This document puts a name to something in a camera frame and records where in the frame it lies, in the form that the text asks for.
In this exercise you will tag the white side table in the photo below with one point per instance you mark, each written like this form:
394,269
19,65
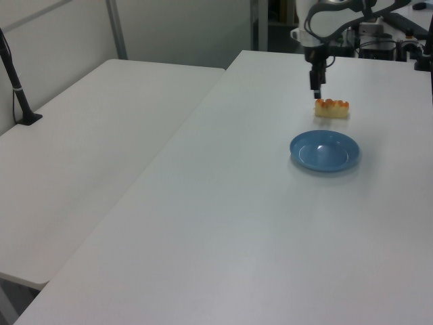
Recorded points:
101,135

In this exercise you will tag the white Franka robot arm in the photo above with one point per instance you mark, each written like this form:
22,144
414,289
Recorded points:
321,23

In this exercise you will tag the silver device box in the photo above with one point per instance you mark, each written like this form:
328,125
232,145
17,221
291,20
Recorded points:
371,29

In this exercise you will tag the grey partition post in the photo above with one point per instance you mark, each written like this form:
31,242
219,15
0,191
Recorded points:
116,30

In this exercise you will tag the black electronics box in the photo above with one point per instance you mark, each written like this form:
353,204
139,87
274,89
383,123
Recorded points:
377,50

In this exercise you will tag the black camera pole with base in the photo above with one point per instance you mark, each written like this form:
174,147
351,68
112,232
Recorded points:
427,44
17,88

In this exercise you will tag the black computer mouse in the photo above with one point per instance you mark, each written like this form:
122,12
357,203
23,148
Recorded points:
420,6

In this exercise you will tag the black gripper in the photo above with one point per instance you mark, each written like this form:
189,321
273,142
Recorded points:
315,54

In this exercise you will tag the bread with orange glaze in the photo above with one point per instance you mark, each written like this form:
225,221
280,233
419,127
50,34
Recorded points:
332,110

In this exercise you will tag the blue round plate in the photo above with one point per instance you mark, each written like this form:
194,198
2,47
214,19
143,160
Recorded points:
324,152

